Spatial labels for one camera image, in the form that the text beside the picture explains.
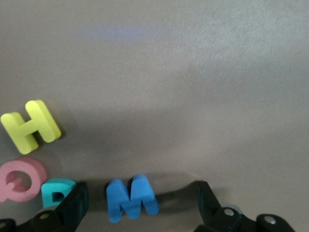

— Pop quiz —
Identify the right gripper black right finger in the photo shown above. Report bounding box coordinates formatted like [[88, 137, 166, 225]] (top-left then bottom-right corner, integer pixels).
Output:
[[195, 180, 245, 232]]

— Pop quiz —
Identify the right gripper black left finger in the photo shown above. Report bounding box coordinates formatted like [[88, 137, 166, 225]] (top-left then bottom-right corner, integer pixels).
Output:
[[31, 182, 89, 232]]

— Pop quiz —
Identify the teal uppercase letter R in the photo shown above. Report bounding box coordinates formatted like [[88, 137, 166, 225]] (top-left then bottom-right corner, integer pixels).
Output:
[[40, 178, 77, 208]]

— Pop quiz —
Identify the pinkish red letter Q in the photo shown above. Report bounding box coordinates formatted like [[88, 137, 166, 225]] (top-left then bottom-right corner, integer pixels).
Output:
[[0, 157, 48, 203]]

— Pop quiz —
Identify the blue uppercase letter M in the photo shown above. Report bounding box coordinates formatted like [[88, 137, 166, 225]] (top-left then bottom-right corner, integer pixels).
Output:
[[106, 174, 159, 223]]

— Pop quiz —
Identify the yellow uppercase letter H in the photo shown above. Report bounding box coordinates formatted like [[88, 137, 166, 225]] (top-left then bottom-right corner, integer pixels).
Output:
[[0, 100, 62, 155]]

